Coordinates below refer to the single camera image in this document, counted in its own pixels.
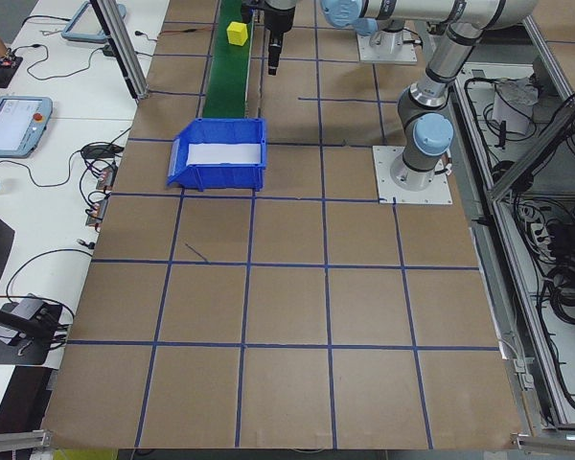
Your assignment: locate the aluminium corner bar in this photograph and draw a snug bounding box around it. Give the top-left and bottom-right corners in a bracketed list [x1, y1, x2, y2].
[510, 430, 575, 451]
[0, 428, 54, 454]

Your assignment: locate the coiled black cable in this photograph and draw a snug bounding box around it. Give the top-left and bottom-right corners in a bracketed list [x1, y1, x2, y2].
[543, 265, 575, 327]

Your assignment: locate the yellow block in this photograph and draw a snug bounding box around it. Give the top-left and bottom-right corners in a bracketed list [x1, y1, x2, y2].
[226, 21, 249, 48]

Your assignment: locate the white foam pad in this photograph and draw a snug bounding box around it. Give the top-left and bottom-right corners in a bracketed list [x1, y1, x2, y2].
[185, 142, 262, 167]

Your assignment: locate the aluminium profile post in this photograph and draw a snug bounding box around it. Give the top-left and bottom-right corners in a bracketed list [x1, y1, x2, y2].
[89, 0, 150, 101]

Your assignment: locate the light blue teach pendant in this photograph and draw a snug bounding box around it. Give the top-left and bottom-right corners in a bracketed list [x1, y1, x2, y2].
[60, 0, 128, 45]
[0, 95, 55, 159]

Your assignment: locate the blue plastic storage bin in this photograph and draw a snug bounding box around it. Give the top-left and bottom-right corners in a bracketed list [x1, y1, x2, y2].
[166, 117, 268, 193]

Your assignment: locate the black desk mat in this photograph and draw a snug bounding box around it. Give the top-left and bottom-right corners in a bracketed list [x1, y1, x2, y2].
[0, 56, 26, 90]

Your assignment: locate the green conveyor belt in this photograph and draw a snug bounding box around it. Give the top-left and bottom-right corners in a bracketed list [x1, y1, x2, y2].
[200, 0, 258, 120]

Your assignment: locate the grey hub device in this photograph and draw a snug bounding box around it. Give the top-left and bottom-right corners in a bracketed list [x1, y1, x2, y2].
[9, 295, 48, 321]

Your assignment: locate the black power brick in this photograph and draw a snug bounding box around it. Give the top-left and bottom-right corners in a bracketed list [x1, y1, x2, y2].
[548, 222, 575, 260]

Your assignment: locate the V-shaped metal bar frame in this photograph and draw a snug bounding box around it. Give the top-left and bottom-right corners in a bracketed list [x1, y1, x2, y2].
[425, 0, 575, 432]

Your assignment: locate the black stand rod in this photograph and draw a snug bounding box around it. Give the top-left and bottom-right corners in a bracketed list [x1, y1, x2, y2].
[0, 301, 58, 339]

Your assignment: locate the white power strip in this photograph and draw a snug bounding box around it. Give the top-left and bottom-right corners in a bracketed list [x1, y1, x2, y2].
[521, 205, 555, 260]

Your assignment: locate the white square base plate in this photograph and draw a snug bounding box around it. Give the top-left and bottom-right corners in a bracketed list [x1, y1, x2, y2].
[372, 145, 454, 206]
[356, 31, 419, 66]

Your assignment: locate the small circuit board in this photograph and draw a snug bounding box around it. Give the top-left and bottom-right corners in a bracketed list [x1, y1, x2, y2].
[84, 198, 109, 229]
[95, 165, 118, 193]

